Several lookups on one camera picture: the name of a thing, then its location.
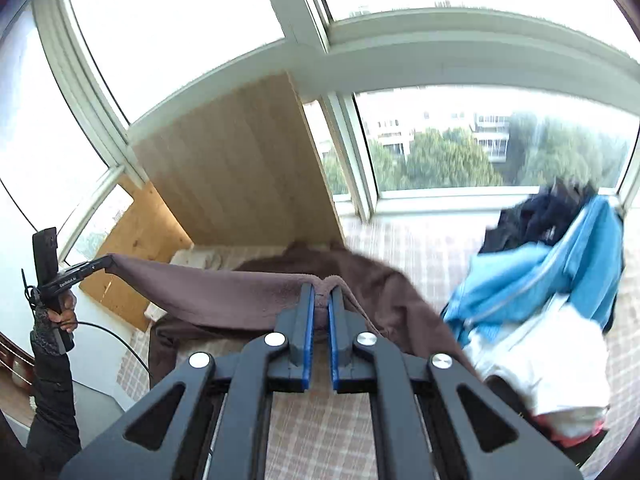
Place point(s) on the person's left forearm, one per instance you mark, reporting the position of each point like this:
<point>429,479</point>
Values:
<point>52,400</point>

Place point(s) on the pale wooden board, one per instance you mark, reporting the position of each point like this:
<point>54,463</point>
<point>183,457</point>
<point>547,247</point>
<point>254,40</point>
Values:
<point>235,165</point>

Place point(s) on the person's left hand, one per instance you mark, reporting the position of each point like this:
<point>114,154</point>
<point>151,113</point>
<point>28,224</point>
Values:
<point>67,310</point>

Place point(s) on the white window frame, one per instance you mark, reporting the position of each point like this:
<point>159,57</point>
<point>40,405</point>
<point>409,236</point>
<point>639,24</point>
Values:
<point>310,35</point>

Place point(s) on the brown fleece garment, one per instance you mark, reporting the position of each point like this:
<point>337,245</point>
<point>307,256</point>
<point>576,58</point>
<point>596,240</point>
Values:
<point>280,285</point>

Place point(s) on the white garment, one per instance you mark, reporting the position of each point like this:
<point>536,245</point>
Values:
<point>550,360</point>

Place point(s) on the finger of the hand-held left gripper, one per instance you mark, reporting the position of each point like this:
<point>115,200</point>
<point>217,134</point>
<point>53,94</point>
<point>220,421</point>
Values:
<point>95,266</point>

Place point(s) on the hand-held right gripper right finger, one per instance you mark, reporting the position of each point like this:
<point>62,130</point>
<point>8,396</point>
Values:
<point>334,355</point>

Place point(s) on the light blue garment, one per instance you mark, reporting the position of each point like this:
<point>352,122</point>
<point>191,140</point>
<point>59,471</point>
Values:
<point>510,275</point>

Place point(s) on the pink apartment building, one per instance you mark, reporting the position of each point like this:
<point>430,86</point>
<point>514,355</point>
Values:
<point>492,132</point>

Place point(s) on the pine wood panel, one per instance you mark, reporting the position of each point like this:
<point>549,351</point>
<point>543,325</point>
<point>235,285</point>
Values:
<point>140,240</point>

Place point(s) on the pink plaid blanket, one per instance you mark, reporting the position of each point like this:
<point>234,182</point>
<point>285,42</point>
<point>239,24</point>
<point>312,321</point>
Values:
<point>320,435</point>

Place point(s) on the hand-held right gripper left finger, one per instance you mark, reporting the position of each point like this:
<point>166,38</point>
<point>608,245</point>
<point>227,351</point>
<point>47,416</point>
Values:
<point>310,335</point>

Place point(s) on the cream knit cardigan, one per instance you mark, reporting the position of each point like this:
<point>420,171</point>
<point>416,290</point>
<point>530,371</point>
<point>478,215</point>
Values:
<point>197,259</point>

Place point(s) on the red garment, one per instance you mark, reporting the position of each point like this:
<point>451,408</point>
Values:
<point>575,437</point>

